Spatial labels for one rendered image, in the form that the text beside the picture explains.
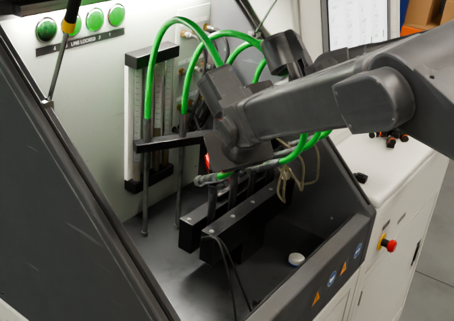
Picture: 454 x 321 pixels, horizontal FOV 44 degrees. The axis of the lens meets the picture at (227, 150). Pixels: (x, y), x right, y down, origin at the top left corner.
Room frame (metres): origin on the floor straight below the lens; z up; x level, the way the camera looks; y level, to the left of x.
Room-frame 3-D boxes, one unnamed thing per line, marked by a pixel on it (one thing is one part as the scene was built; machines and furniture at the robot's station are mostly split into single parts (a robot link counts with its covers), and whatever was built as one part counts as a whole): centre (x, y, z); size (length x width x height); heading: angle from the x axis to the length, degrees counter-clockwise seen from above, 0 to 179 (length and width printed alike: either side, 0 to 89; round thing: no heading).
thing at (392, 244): (1.26, -0.46, 0.80); 0.05 x 0.04 x 0.05; 146
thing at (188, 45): (1.39, 0.10, 1.20); 0.13 x 0.03 x 0.31; 146
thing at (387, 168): (1.54, -0.49, 0.97); 0.70 x 0.22 x 0.03; 146
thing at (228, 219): (1.15, -0.05, 0.91); 0.34 x 0.10 x 0.15; 146
